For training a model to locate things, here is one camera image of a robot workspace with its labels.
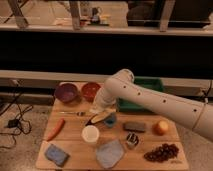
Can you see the green plastic bin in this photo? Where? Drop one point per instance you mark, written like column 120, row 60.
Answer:
column 145, row 82

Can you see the bunch of dark grapes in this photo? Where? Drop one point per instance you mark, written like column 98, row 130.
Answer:
column 162, row 153

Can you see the blue plastic cup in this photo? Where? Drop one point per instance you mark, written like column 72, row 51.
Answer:
column 110, row 120

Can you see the light blue cloth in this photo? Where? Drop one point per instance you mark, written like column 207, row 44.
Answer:
column 109, row 154

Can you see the white plastic cup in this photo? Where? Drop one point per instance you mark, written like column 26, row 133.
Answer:
column 90, row 134

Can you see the orange apple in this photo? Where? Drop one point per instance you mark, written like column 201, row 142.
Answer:
column 161, row 127

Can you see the metal fork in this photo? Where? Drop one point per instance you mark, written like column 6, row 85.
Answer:
column 81, row 113

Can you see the orange carrot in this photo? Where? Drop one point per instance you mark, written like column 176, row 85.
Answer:
column 56, row 130

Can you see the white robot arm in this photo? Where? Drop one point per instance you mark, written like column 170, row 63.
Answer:
column 194, row 115

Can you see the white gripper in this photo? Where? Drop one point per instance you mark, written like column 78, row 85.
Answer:
column 102, row 101

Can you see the yellow banana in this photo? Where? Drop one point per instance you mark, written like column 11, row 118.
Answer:
column 99, row 117

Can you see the grey sponge block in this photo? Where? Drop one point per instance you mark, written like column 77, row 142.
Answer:
column 135, row 126

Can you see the wooden cutting board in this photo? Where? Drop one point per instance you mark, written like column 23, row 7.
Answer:
column 82, row 154

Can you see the red bowl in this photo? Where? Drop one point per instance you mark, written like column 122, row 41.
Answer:
column 89, row 91

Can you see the purple bowl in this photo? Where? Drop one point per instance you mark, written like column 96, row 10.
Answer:
column 66, row 92

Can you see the blue sponge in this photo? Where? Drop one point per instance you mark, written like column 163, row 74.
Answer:
column 56, row 155

